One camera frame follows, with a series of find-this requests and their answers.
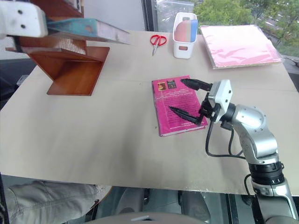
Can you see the pink paper stack in sleeve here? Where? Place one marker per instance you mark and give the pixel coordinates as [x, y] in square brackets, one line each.
[238, 45]

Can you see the clear plastic zip bag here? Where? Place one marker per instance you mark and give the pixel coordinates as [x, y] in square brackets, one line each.
[175, 9]

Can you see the wooden bookshelf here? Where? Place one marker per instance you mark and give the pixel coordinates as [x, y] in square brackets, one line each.
[77, 70]

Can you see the pink round card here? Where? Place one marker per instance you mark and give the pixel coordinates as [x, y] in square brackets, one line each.
[183, 31]

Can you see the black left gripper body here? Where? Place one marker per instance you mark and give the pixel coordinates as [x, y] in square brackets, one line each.
[18, 44]

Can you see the white plastic storage bin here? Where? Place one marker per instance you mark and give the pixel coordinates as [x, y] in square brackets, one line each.
[183, 50]

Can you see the black window frame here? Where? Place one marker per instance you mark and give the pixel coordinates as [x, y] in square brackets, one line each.
[147, 14]

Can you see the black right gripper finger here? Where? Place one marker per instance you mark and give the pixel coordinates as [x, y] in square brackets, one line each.
[184, 114]
[196, 84]

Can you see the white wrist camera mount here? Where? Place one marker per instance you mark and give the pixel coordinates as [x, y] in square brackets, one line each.
[21, 18]
[222, 93]

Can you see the grey trousered person's leg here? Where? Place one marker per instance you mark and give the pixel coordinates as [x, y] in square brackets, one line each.
[51, 200]

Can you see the red scissors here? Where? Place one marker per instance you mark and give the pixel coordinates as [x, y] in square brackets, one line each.
[158, 40]

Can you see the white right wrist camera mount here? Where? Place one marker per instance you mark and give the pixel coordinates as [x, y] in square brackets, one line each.
[222, 93]

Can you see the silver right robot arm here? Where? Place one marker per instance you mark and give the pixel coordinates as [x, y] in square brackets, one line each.
[254, 121]

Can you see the blue card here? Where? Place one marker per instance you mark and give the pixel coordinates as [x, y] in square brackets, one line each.
[194, 30]

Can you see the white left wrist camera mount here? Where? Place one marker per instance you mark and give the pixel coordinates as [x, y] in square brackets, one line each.
[21, 18]

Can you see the pink book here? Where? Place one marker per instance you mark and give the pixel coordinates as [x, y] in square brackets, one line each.
[172, 105]

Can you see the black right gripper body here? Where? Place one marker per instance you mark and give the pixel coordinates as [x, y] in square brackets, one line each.
[208, 109]

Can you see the teal book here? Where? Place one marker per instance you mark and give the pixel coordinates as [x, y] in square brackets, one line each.
[93, 28]

